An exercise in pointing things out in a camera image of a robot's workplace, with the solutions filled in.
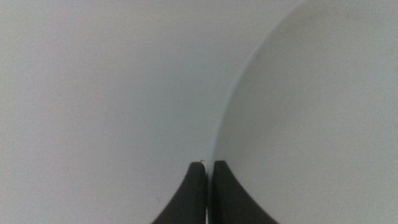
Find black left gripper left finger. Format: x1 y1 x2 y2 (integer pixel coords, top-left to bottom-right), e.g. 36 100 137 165
151 161 208 224

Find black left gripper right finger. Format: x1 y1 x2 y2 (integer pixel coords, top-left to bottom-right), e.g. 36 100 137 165
207 160 279 224

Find grey-blue shallow bowl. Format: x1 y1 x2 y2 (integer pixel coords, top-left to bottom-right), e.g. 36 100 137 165
198 0 398 224

